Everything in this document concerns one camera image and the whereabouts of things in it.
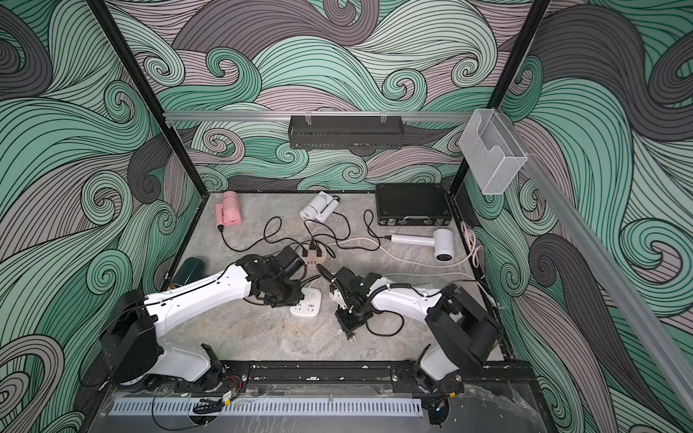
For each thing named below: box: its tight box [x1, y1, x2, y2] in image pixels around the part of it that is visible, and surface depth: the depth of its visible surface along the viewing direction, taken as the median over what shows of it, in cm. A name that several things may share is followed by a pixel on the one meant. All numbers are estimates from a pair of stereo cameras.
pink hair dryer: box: [214, 191, 242, 228], surface depth 111 cm
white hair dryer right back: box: [389, 228, 454, 263], surface depth 102 cm
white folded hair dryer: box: [299, 190, 340, 223], surface depth 112 cm
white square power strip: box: [289, 286, 322, 318], surface depth 85 cm
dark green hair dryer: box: [171, 257, 206, 286], surface depth 93 cm
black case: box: [375, 183, 453, 227], surface depth 120 cm
